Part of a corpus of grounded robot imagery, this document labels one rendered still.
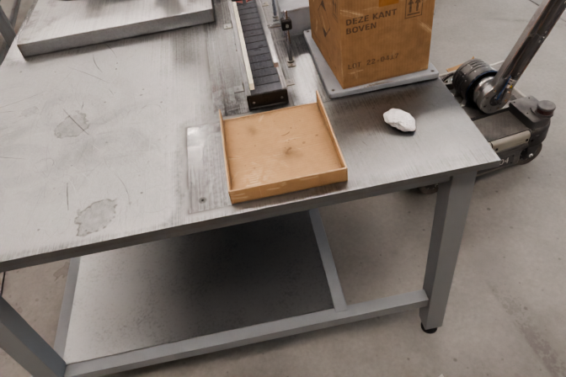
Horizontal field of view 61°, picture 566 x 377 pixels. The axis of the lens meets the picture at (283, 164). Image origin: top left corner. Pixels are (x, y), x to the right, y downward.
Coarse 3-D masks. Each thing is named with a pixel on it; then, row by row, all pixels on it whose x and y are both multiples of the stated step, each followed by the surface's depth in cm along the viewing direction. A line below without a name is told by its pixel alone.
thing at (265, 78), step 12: (252, 0) 166; (240, 12) 160; (252, 12) 159; (252, 24) 153; (252, 36) 147; (264, 36) 146; (252, 48) 142; (264, 48) 141; (252, 60) 138; (264, 60) 137; (252, 72) 133; (264, 72) 132; (276, 72) 131; (264, 84) 128; (276, 84) 127
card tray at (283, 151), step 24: (240, 120) 125; (264, 120) 124; (288, 120) 123; (312, 120) 122; (240, 144) 119; (264, 144) 118; (288, 144) 116; (312, 144) 115; (336, 144) 109; (240, 168) 112; (264, 168) 111; (288, 168) 110; (312, 168) 110; (336, 168) 109; (240, 192) 103; (264, 192) 104; (288, 192) 105
